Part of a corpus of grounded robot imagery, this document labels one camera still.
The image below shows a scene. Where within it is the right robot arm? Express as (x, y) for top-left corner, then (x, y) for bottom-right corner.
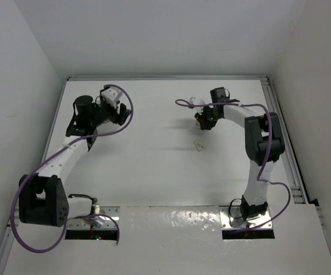
(191, 87), (285, 220)

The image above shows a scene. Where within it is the staples box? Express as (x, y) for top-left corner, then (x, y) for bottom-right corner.
(194, 140), (204, 152)

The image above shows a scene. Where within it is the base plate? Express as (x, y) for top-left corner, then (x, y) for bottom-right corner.
(68, 206), (120, 230)
(219, 206), (273, 230)

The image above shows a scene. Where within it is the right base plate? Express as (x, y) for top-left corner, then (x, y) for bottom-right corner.
(219, 206), (273, 230)

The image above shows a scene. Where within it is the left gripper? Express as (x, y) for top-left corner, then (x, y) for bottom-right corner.
(90, 91), (131, 127)

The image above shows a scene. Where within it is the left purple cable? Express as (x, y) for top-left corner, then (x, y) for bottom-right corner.
(10, 84), (135, 253)

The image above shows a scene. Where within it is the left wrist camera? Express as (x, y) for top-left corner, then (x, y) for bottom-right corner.
(100, 88), (123, 108)

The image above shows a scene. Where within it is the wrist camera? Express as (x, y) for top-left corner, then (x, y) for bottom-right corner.
(100, 88), (123, 108)
(189, 96), (206, 115)

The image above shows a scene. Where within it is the purple cable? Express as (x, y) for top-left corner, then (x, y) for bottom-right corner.
(175, 99), (291, 231)
(10, 84), (135, 253)

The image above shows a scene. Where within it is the left base plate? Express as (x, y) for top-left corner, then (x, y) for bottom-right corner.
(68, 206), (120, 230)

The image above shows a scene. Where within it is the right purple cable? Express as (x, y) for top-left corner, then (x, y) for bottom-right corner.
(175, 99), (291, 231)

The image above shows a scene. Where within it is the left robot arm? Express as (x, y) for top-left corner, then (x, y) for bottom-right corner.
(18, 88), (132, 227)

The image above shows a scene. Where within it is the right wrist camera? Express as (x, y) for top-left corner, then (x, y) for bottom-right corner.
(189, 96), (206, 115)

